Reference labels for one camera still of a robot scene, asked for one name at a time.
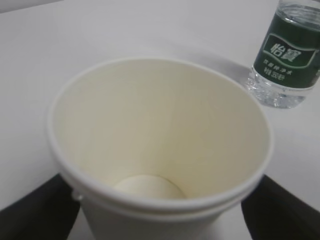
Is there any white paper cup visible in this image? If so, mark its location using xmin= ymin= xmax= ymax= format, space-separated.
xmin=46 ymin=58 xmax=274 ymax=240

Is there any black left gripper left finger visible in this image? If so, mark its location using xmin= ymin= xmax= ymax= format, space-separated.
xmin=0 ymin=174 xmax=80 ymax=240

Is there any clear water bottle green label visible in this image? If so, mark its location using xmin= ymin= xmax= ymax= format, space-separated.
xmin=245 ymin=0 xmax=320 ymax=109

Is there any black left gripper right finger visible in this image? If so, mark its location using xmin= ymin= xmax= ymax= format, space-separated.
xmin=241 ymin=175 xmax=320 ymax=240

